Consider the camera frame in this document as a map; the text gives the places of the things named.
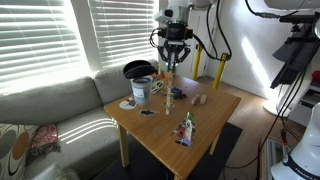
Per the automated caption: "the upper yellow stanchion post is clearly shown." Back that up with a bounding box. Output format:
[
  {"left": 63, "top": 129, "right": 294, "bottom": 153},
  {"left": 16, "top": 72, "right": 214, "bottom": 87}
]
[{"left": 192, "top": 44, "right": 203, "bottom": 80}]

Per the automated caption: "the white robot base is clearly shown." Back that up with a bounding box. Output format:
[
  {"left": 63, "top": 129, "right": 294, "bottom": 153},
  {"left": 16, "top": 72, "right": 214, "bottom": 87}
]
[{"left": 271, "top": 103, "right": 320, "bottom": 180}]

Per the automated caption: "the wooden chip middle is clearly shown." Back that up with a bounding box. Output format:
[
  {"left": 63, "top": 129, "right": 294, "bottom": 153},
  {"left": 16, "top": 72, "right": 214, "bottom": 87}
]
[{"left": 199, "top": 95, "right": 207, "bottom": 104}]

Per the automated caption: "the lower yellow stanchion post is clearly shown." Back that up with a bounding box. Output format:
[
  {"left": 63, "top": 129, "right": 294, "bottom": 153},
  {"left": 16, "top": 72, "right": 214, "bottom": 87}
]
[{"left": 212, "top": 53, "right": 229, "bottom": 89}]

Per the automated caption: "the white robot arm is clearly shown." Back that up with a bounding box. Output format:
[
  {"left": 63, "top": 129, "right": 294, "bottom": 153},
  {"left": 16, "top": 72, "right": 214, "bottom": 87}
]
[{"left": 149, "top": 0, "right": 320, "bottom": 72}]

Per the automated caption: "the red patterned cloth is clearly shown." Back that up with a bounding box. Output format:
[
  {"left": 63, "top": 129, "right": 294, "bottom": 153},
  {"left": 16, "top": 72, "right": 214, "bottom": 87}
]
[{"left": 27, "top": 124, "right": 61, "bottom": 164}]

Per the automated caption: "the tall wooden chip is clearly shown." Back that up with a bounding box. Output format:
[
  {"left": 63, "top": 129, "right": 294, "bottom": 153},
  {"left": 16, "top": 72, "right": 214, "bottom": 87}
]
[{"left": 166, "top": 70, "right": 173, "bottom": 115}]

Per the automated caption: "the patterned cushion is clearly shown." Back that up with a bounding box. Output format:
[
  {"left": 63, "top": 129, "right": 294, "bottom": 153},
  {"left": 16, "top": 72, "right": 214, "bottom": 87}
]
[{"left": 0, "top": 124, "right": 38, "bottom": 180}]

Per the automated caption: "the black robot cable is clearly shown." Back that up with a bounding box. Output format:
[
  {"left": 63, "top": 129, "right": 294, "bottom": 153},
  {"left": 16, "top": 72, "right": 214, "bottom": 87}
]
[{"left": 191, "top": 0, "right": 233, "bottom": 62}]

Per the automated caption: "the yellow stanchion post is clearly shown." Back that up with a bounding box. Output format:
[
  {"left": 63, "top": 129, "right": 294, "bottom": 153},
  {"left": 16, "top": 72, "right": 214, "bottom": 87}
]
[
  {"left": 192, "top": 44, "right": 203, "bottom": 80},
  {"left": 212, "top": 53, "right": 229, "bottom": 89}
]

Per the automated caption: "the black cap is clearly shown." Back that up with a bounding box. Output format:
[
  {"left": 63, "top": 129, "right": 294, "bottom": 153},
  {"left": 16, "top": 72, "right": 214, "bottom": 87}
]
[{"left": 123, "top": 60, "right": 156, "bottom": 79}]

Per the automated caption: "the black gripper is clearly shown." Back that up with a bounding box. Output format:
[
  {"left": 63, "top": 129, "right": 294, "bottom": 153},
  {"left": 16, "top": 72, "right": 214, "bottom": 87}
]
[{"left": 158, "top": 23, "right": 193, "bottom": 74}]

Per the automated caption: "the white door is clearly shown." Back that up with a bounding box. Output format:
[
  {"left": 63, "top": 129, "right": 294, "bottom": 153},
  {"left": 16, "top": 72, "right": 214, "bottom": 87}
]
[{"left": 177, "top": 0, "right": 217, "bottom": 79}]

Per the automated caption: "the wooden side table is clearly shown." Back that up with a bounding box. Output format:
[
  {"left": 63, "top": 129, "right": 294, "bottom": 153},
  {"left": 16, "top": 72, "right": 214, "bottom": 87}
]
[{"left": 104, "top": 76, "right": 241, "bottom": 180}]

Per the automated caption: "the wooden chip front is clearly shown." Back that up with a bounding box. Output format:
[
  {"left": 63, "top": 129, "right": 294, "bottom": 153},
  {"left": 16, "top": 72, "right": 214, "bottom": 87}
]
[{"left": 191, "top": 94, "right": 201, "bottom": 106}]

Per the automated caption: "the grey sofa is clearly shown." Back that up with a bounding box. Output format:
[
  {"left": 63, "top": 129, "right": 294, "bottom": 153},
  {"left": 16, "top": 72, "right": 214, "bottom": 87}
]
[{"left": 0, "top": 66, "right": 132, "bottom": 180}]

